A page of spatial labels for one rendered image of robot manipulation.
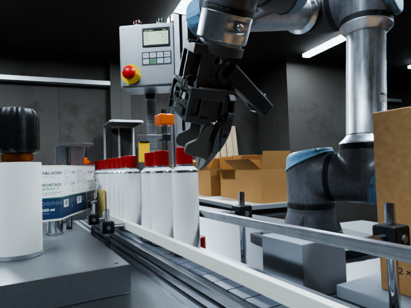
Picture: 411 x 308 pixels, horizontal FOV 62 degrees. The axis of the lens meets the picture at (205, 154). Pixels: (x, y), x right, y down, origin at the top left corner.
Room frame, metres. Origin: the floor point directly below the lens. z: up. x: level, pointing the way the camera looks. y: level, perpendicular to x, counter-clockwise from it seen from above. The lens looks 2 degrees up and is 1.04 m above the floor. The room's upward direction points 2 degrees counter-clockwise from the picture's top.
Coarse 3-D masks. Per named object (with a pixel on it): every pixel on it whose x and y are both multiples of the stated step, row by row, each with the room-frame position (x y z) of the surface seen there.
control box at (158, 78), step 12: (144, 24) 1.00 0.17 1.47; (156, 24) 0.99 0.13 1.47; (168, 24) 0.99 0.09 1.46; (120, 36) 1.00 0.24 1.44; (132, 36) 1.00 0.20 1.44; (120, 48) 1.01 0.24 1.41; (132, 48) 1.00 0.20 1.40; (144, 48) 0.99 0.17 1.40; (156, 48) 0.99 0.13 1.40; (168, 48) 0.99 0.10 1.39; (120, 60) 1.01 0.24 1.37; (132, 60) 1.00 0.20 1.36; (120, 72) 1.01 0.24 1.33; (144, 72) 0.99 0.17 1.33; (156, 72) 0.99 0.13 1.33; (168, 72) 0.99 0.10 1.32; (132, 84) 1.00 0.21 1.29; (144, 84) 0.99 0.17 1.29; (156, 84) 0.99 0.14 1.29; (168, 84) 0.99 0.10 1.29
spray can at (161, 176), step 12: (156, 156) 0.75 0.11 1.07; (168, 156) 0.76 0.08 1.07; (156, 168) 0.75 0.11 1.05; (168, 168) 0.75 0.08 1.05; (156, 180) 0.74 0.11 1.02; (168, 180) 0.75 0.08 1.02; (156, 192) 0.74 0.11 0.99; (168, 192) 0.75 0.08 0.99; (156, 204) 0.74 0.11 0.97; (168, 204) 0.75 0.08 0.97; (156, 216) 0.74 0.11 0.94; (168, 216) 0.75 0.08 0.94; (156, 228) 0.74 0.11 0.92; (168, 228) 0.75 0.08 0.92
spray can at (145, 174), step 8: (152, 152) 0.80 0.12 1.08; (144, 160) 0.81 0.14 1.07; (152, 160) 0.80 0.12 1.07; (144, 168) 0.81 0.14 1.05; (152, 168) 0.80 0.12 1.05; (144, 176) 0.80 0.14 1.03; (144, 184) 0.80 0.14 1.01; (144, 192) 0.80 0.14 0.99; (144, 200) 0.80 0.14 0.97; (144, 208) 0.80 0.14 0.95; (144, 216) 0.80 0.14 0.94; (144, 224) 0.80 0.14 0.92; (144, 240) 0.80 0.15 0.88
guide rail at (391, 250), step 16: (240, 224) 0.56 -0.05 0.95; (256, 224) 0.52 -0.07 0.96; (272, 224) 0.49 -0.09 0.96; (288, 224) 0.48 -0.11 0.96; (320, 240) 0.41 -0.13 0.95; (336, 240) 0.39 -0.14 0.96; (352, 240) 0.38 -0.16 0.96; (368, 240) 0.36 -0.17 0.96; (384, 256) 0.34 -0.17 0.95; (400, 256) 0.33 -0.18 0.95
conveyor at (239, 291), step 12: (132, 240) 0.83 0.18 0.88; (156, 252) 0.69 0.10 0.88; (168, 252) 0.68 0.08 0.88; (180, 264) 0.60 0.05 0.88; (192, 264) 0.60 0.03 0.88; (204, 276) 0.53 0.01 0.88; (216, 276) 0.52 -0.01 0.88; (228, 288) 0.47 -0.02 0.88; (240, 288) 0.47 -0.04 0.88; (252, 300) 0.43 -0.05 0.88; (264, 300) 0.43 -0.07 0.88
